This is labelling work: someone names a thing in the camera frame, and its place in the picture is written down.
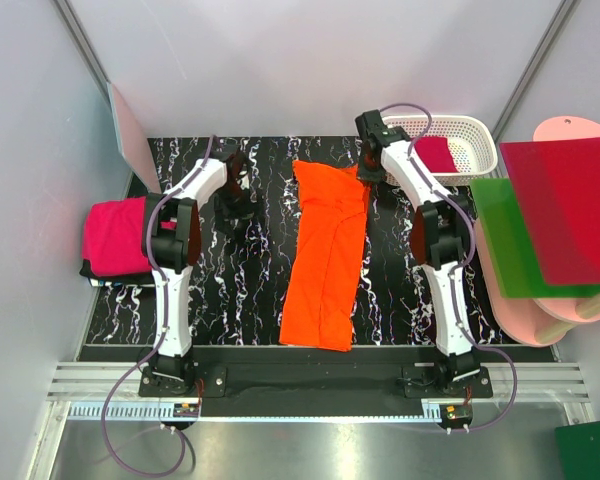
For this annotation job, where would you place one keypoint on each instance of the dark green board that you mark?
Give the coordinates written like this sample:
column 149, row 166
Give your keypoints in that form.
column 579, row 450

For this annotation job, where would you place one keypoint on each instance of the pink wooden stand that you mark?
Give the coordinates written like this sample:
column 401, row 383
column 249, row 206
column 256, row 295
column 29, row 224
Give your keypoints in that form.
column 539, row 322

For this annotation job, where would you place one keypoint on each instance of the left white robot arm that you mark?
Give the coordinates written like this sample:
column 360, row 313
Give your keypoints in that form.
column 172, row 244

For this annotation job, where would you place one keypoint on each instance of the folded pink t shirt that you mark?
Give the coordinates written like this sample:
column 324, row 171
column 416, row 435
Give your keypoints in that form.
column 114, row 235

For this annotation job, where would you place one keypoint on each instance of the green plastic board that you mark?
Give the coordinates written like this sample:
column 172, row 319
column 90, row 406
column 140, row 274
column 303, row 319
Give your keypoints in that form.
column 513, row 257

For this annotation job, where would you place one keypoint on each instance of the white plastic basket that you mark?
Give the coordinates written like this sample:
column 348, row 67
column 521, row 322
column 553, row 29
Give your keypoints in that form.
column 471, row 145

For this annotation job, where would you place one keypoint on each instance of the red plastic board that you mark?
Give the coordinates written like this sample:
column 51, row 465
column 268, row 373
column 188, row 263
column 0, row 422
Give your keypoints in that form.
column 557, row 186

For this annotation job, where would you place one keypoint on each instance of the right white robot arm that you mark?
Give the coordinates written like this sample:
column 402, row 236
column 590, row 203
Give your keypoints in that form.
column 441, row 241

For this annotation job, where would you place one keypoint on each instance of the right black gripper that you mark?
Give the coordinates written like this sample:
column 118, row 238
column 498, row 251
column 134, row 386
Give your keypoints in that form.
column 368, row 176

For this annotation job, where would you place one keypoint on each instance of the dark red t shirt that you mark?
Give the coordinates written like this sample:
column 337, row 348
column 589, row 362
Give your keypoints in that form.
column 436, row 155

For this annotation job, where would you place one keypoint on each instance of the folded black t shirt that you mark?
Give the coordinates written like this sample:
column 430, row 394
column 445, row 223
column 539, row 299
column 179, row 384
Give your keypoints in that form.
column 137, row 279

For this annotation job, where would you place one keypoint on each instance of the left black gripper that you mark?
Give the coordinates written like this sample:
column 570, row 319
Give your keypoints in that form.
column 224, row 215

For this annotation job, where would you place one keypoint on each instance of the orange t shirt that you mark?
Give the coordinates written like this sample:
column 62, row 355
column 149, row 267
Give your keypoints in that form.
column 330, row 245

